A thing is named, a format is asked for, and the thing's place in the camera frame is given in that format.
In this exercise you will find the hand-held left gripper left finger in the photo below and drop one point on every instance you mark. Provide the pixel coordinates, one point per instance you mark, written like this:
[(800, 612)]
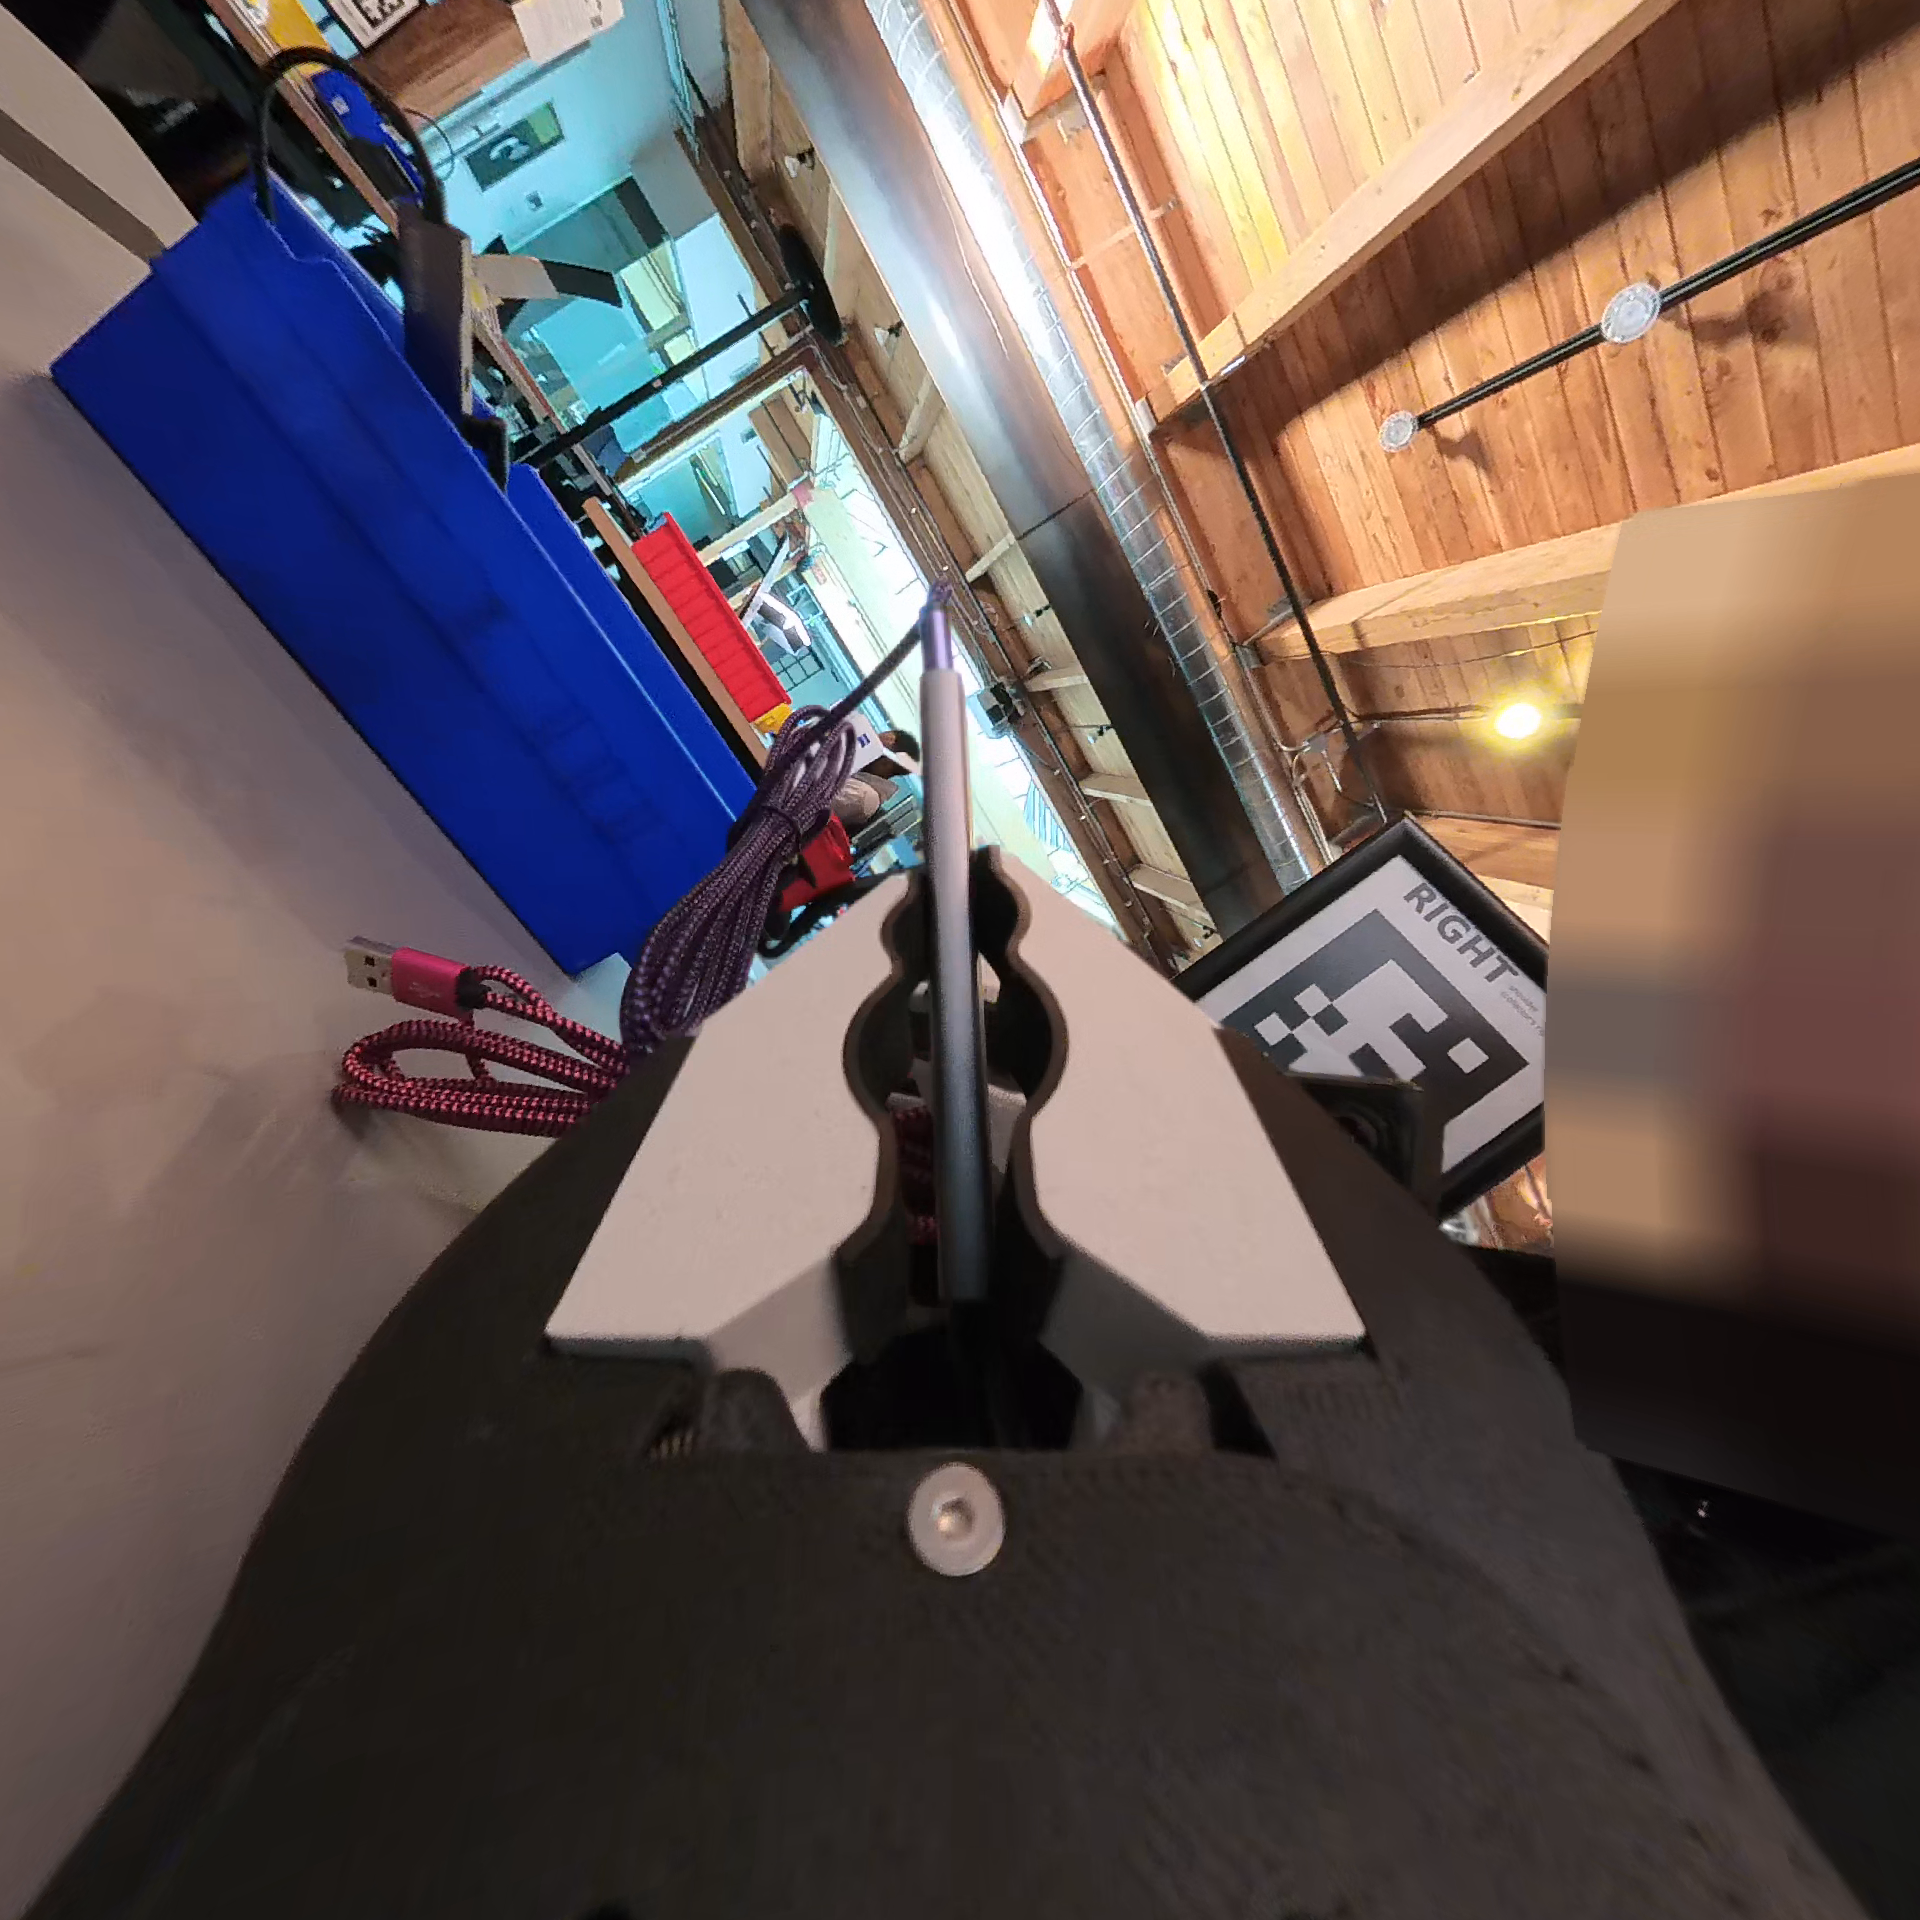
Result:
[(720, 1171)]

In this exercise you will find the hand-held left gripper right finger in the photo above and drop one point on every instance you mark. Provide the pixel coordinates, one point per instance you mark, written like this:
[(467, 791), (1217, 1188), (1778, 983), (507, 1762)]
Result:
[(1184, 1184)]

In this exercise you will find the grey usb hub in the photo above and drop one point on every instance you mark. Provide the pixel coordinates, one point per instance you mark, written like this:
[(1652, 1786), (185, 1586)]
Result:
[(956, 974)]

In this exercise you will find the blue plastic bin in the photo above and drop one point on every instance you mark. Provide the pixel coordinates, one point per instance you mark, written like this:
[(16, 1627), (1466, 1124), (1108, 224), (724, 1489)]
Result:
[(375, 600)]

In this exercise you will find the black framed marker sign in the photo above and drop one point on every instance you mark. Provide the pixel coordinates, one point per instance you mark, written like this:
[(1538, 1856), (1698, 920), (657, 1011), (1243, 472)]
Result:
[(1394, 991)]

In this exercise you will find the glowing round ceiling lamp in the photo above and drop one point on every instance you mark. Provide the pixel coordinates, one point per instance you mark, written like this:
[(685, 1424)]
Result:
[(1517, 721)]

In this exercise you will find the wooden work desk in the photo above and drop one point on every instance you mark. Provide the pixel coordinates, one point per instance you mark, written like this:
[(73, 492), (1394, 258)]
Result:
[(683, 668)]

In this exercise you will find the red plastic bin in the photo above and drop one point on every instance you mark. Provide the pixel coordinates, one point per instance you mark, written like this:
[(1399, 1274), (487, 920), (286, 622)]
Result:
[(705, 615)]

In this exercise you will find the black pole stand round base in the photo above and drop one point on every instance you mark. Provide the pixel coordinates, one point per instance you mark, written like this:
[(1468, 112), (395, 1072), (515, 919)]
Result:
[(814, 284)]

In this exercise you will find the silver ventilation duct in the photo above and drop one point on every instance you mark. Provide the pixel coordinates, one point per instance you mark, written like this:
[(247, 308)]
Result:
[(1110, 451)]

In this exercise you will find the black ceiling light rail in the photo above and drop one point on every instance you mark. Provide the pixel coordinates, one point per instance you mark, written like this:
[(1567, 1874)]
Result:
[(1628, 310)]

